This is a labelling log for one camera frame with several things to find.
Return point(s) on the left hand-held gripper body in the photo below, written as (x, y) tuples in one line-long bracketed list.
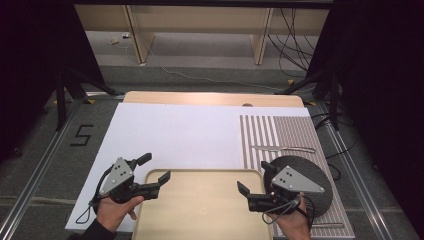
[(116, 175)]

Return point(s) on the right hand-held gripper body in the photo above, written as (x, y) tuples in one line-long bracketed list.
[(293, 181)]

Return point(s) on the dark round plate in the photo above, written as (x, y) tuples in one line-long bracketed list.
[(310, 170)]

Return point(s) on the beige tray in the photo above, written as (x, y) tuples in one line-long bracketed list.
[(200, 206)]

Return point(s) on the person's left hand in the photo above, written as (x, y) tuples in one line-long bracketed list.
[(113, 211)]

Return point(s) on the person's right hand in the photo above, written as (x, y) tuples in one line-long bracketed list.
[(295, 225)]

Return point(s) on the white board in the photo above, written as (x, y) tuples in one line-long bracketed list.
[(173, 133)]

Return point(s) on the striped placemat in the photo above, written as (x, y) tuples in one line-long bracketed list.
[(293, 133)]

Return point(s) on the black metal stand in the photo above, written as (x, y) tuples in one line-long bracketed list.
[(333, 96), (61, 100)]

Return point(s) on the small floor scrap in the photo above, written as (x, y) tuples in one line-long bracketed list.
[(114, 41), (126, 35)]

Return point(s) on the black curtain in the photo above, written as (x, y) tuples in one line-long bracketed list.
[(30, 66), (383, 83)]

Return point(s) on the beige desk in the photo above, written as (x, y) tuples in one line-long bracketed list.
[(200, 18)]

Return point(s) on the aluminium floor rail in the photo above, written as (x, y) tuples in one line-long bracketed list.
[(353, 166), (40, 163)]

